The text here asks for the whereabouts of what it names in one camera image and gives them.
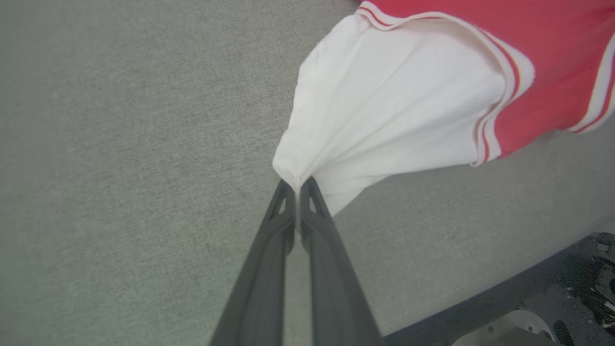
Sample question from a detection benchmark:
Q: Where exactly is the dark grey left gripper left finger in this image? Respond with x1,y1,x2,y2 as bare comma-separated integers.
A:
209,180,296,346

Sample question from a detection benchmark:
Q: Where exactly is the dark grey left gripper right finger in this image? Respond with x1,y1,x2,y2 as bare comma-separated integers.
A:
299,176,385,346

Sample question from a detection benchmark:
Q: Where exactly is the red and white basketball jersey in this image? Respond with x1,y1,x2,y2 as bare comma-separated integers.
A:
272,0,615,218

